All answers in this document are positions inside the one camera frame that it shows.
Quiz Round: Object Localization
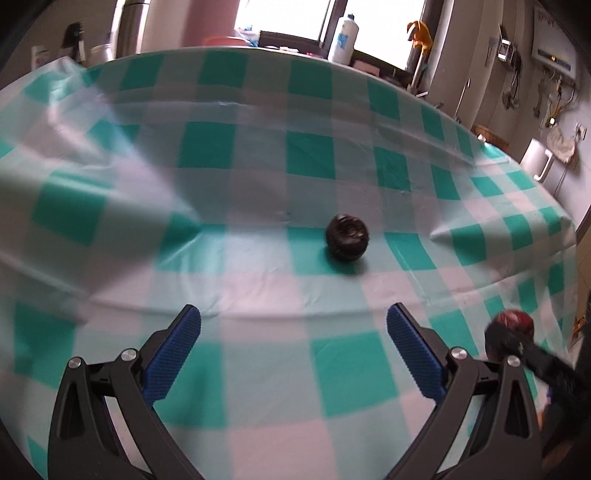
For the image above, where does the wrinkled blackish brown fruit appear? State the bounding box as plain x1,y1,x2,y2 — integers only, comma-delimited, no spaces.
325,213,370,263

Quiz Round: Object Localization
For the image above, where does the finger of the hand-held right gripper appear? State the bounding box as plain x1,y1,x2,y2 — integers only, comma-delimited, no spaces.
484,323,555,370

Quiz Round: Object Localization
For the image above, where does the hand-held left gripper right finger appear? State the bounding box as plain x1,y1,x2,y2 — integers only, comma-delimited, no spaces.
385,302,542,480

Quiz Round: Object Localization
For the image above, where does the yellow rubber glove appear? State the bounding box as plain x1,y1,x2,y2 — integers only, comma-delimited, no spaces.
406,19,432,49

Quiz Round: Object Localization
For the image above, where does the steel thermos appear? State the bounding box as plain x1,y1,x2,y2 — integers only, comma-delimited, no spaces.
112,0,151,58

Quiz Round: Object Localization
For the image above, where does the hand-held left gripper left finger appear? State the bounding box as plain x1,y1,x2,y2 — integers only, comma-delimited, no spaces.
47,304,204,480

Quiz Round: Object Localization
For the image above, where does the white cup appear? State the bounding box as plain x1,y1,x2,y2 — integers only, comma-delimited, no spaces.
90,43,115,68

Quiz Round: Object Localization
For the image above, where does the white water heater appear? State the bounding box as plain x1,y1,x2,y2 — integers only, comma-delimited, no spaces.
531,7,583,81

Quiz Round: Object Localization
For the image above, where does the wrinkled dark red passion fruit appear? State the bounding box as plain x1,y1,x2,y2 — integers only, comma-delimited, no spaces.
486,310,535,361

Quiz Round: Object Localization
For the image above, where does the hanging white rag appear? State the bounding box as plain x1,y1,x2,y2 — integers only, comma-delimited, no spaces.
546,124,577,163

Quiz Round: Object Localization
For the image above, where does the white bottle blue label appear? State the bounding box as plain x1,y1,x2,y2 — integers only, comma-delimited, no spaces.
328,14,360,65

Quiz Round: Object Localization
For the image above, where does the red basin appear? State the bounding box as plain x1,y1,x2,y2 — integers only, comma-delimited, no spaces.
202,35,247,48

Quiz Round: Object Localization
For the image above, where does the green white checkered tablecloth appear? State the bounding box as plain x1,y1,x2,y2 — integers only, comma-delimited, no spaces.
0,46,578,480

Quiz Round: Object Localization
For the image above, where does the woven basket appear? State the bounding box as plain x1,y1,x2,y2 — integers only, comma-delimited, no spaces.
475,124,511,149

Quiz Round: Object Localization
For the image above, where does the white mug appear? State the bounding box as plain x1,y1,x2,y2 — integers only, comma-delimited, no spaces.
520,138,555,183

